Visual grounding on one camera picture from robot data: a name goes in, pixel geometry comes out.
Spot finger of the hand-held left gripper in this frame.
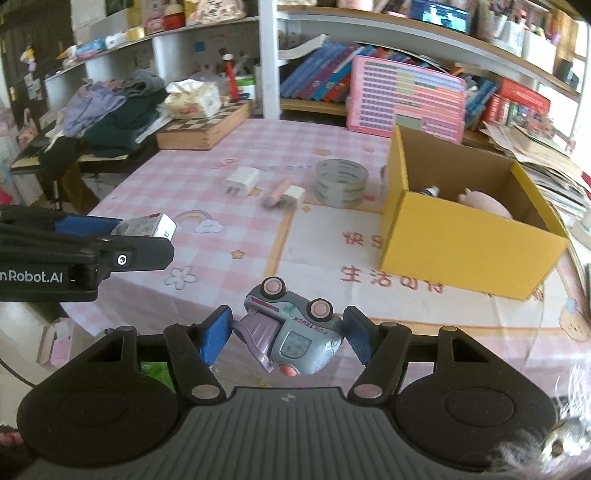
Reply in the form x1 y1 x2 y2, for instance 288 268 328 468
0 226 175 278
0 205 123 237

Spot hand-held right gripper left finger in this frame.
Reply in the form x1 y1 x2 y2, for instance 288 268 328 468
76 305 234 400

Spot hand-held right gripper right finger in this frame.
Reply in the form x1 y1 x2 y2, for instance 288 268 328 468
342 305 502 400

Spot small white printed box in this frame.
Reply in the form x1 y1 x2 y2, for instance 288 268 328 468
113 213 178 241

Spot grey toy truck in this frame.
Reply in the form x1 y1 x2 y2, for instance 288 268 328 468
232 276 345 378

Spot yellow cardboard box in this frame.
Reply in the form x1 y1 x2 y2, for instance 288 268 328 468
377 124 571 301

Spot large white charger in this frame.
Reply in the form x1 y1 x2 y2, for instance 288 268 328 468
223 165 260 197

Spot clear tape roll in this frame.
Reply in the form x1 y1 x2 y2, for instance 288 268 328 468
314 159 369 209

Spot pink lip balm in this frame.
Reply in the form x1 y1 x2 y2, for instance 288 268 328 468
262 180 290 208

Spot small white charger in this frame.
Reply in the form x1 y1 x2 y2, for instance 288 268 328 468
280 184 306 209

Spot pink plush pig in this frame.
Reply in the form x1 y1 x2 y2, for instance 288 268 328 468
457 186 513 220

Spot small pink box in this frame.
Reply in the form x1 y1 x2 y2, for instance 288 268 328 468
36 320 77 368

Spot black side table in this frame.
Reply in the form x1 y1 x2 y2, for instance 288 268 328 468
9 142 136 214

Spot pink checked tablecloth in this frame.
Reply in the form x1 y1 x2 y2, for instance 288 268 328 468
60 117 591 370

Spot pile of clothes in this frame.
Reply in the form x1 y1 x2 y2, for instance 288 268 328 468
46 69 170 151

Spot wooden chess box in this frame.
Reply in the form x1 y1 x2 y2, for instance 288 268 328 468
156 99 254 151

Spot tissue box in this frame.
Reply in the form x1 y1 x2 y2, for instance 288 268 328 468
163 79 223 119

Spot pink learning tablet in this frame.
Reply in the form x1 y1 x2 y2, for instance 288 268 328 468
346 56 467 144

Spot pink paper craft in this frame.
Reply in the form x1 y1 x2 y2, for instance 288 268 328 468
184 0 248 27

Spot row of blue books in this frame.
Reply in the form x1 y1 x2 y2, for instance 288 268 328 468
279 40 370 103

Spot stack of papers and books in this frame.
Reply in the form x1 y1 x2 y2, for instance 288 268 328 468
480 115 591 219

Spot red boxes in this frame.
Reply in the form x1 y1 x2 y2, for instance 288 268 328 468
482 77 553 128

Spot tablet screen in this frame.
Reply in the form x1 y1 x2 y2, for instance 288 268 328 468
410 0 472 34

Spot white pen bin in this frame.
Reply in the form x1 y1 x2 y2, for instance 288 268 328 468
521 30 559 75

